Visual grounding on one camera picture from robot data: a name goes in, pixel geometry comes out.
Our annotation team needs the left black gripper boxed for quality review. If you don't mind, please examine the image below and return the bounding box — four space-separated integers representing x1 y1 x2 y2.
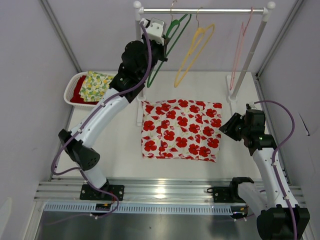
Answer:
139 33 169 81

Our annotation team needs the red poppy floral skirt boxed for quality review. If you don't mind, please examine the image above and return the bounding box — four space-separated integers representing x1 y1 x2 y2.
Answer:
141 99 223 162

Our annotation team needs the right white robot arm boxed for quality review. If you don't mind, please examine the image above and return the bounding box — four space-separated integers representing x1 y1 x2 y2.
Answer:
219 109 310 240

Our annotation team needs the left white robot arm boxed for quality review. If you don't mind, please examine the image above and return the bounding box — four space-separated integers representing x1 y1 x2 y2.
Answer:
58 34 169 200

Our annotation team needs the yellow hanger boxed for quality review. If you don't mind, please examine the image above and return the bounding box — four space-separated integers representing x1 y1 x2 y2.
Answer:
174 7 216 88

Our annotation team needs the pink hanger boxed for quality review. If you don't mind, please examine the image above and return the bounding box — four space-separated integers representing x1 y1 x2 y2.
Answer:
229 7 254 91

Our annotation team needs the lemon print folded cloth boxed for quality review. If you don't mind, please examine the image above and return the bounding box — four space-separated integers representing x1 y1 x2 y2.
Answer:
79 71 114 102

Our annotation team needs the white perforated plastic basket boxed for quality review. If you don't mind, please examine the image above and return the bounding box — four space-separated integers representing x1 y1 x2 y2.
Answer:
63 70 115 110

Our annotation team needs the red folded cloth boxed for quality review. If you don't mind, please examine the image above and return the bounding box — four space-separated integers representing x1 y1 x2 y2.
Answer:
70 75 98 105

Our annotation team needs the white clothes rack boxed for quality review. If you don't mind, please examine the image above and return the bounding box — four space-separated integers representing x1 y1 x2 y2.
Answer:
133 0 276 114

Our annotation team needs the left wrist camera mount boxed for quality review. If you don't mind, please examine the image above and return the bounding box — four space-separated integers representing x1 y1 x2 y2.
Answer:
140 17 166 46

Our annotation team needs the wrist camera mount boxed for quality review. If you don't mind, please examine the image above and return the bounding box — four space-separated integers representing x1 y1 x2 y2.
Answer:
140 17 166 46
246 103 258 110

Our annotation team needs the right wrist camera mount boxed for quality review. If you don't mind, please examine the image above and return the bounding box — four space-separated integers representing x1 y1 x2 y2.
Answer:
246 103 258 110

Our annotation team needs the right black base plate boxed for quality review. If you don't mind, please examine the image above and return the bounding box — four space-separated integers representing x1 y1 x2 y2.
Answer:
206 186 245 204

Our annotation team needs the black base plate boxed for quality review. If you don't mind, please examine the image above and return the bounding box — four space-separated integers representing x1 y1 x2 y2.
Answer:
79 184 125 201
206 186 245 204

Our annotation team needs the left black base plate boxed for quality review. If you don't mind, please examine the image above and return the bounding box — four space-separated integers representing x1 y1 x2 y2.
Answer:
79 184 125 201

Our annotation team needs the white slotted cable duct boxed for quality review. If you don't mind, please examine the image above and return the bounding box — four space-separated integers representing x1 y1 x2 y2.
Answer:
44 202 233 216

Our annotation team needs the aluminium mounting rail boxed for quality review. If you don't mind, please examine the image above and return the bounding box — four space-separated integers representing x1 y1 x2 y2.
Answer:
33 176 307 206

